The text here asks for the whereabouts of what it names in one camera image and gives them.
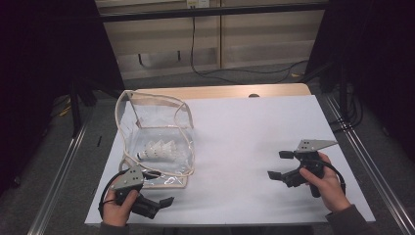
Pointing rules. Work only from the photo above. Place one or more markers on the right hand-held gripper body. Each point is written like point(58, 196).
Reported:
point(313, 145)

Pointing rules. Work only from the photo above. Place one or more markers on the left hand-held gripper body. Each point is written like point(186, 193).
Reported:
point(129, 178)

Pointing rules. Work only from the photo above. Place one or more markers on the clear plastic bag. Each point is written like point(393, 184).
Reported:
point(153, 120)

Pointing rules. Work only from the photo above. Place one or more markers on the person's left hand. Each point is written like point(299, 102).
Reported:
point(115, 215)

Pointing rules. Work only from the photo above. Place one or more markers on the person's right hand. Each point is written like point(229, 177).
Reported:
point(332, 192)

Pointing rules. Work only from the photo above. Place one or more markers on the small black stick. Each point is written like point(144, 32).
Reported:
point(99, 141)

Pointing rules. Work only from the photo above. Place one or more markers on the white table mat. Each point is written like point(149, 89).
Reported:
point(235, 147)

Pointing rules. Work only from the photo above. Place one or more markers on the black metal stand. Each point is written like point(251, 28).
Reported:
point(342, 98)
point(75, 111)

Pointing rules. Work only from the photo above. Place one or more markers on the round brown table grommet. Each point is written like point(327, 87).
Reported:
point(253, 95)

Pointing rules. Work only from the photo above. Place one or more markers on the black curtain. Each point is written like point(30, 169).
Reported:
point(39, 65)
point(385, 49)

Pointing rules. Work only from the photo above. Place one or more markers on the wooden counter with dark edge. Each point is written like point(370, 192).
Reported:
point(212, 13)

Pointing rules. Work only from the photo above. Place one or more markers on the aluminium floor rail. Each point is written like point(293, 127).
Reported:
point(55, 189)
point(375, 169)

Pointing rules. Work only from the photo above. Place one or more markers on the white wall outlet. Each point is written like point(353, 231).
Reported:
point(198, 3)

